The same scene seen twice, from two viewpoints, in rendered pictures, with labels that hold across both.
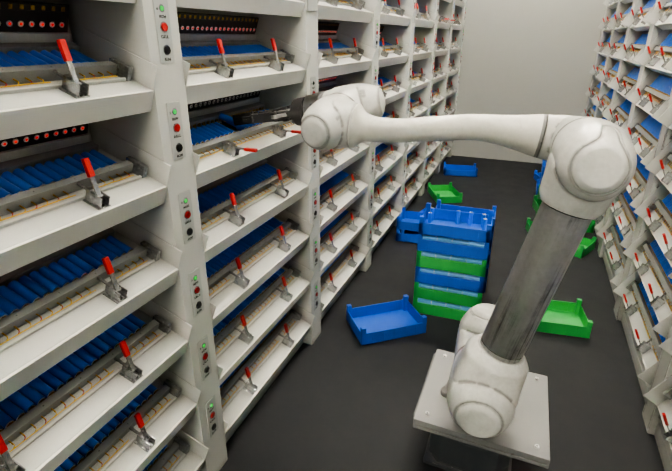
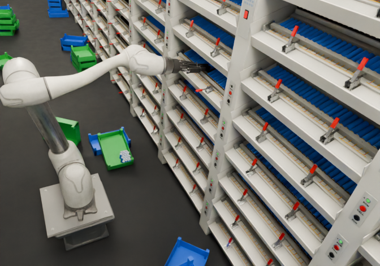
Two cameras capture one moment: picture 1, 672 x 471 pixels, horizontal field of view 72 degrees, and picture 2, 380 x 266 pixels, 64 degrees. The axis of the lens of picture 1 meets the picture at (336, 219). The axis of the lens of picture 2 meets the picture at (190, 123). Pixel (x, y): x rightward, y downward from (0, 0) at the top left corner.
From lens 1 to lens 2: 248 cm
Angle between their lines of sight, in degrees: 103
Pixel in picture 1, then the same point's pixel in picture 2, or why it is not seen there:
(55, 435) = (147, 81)
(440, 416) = not seen: hidden behind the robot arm
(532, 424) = (49, 200)
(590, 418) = not seen: outside the picture
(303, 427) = (152, 187)
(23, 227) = (151, 34)
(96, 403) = (151, 87)
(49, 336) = not seen: hidden behind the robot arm
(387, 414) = (128, 214)
